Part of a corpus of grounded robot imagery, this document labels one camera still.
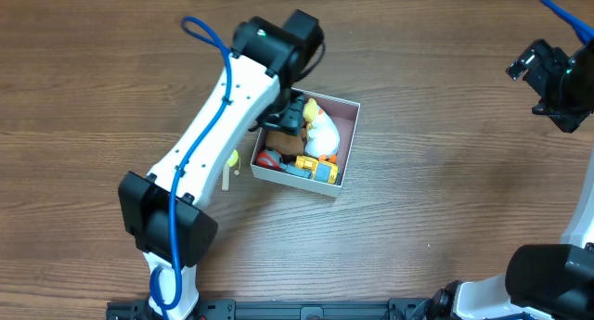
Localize brown plush bear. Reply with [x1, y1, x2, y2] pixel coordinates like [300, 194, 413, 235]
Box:
[265, 128, 306, 156]

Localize white plush duck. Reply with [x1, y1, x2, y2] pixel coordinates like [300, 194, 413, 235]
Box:
[303, 98, 340, 163]

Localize red toy ball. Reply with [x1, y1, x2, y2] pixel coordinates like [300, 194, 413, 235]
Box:
[255, 148, 283, 171]

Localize white box pink interior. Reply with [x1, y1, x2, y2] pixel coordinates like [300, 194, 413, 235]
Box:
[250, 89, 360, 198]

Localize yellow toy bulldozer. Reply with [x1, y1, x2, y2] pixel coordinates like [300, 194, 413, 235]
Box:
[279, 156, 341, 185]

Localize yellow wooden rattle drum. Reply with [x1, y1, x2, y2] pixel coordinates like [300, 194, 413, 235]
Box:
[221, 149, 241, 192]

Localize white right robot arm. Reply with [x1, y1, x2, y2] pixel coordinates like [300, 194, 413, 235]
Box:
[413, 39, 593, 319]

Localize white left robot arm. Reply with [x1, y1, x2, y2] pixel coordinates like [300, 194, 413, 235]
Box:
[106, 10, 325, 319]

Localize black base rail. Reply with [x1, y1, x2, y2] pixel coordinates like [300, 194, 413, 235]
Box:
[105, 298, 437, 320]

